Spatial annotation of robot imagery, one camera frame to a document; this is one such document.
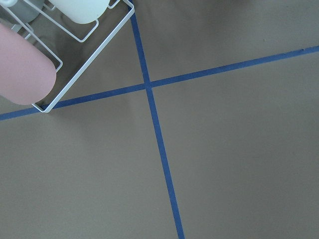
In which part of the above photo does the pink cup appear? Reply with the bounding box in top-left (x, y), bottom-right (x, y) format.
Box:
top-left (0, 24), bottom-right (56, 105)

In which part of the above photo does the mint green cup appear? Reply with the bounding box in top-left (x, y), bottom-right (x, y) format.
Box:
top-left (49, 0), bottom-right (110, 24)

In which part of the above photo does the white wire cup rack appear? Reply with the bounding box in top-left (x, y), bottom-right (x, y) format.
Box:
top-left (3, 0), bottom-right (135, 113)

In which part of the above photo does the grey cup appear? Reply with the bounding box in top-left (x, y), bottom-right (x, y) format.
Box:
top-left (0, 0), bottom-right (40, 24)

